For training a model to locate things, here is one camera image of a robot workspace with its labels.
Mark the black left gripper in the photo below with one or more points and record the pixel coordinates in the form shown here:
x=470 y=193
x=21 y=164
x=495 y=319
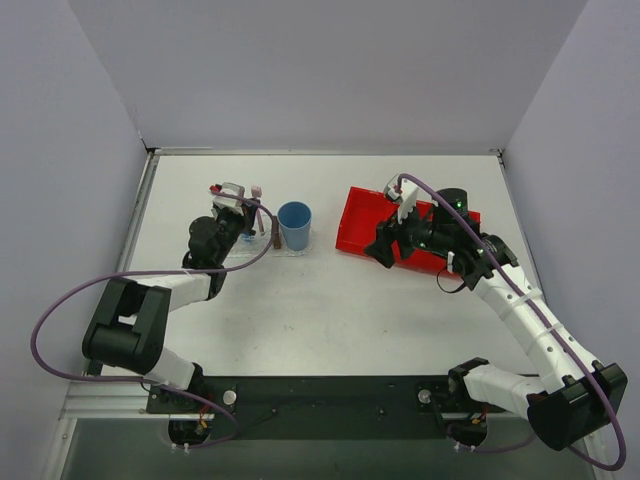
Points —
x=245 y=215

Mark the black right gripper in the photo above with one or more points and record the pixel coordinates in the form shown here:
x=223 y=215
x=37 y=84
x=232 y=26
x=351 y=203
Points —
x=398 y=235

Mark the white pink toothbrush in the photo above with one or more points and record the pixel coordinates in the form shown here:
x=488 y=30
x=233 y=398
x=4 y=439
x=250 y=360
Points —
x=256 y=194

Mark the blue plastic cup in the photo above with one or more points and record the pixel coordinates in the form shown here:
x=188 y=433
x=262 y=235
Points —
x=295 y=221

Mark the blue toothpaste tube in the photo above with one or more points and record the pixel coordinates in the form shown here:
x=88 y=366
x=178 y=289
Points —
x=247 y=238

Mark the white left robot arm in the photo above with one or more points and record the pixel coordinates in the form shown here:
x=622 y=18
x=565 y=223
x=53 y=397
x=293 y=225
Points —
x=128 y=327

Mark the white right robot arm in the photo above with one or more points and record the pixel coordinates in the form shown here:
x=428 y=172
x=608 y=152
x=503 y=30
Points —
x=572 y=393

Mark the clear textured acrylic tray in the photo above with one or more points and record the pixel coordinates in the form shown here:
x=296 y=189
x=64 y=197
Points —
x=248 y=246

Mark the red plastic bin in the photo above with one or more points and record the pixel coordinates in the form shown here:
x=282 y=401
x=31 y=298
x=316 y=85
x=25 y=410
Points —
x=364 y=209

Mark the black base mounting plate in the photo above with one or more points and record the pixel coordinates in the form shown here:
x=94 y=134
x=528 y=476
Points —
x=470 y=428

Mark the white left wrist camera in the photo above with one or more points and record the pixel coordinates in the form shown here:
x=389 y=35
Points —
x=227 y=195

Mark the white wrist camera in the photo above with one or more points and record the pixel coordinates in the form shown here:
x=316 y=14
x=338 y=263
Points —
x=403 y=193
x=227 y=195

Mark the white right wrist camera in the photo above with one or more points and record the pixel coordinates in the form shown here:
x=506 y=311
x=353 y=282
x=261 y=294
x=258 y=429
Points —
x=403 y=193

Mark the aluminium front rail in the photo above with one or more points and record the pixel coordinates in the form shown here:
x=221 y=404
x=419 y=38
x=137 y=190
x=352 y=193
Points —
x=100 y=400

